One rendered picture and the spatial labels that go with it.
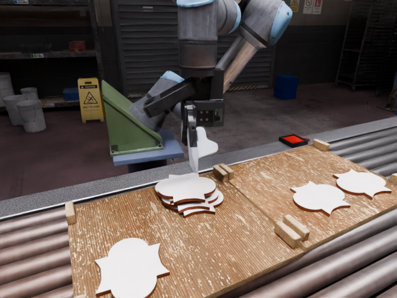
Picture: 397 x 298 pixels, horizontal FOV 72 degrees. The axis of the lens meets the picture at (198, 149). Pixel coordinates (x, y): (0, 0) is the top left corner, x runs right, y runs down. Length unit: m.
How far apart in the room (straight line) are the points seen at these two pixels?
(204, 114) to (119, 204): 0.31
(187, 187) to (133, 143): 0.47
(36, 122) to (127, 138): 3.17
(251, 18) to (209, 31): 0.46
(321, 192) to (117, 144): 0.72
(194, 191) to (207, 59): 0.30
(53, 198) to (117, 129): 0.36
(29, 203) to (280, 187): 0.66
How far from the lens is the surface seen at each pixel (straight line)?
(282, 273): 0.60
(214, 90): 0.56
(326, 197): 0.75
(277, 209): 0.69
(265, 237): 0.61
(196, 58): 0.53
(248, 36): 0.97
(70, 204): 0.70
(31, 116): 4.16
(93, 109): 4.20
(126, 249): 0.57
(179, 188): 0.66
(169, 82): 1.07
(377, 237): 0.73
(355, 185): 0.84
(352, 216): 0.73
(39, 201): 0.83
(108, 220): 0.66
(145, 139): 1.08
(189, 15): 0.53
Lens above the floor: 1.34
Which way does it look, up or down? 25 degrees down
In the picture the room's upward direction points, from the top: straight up
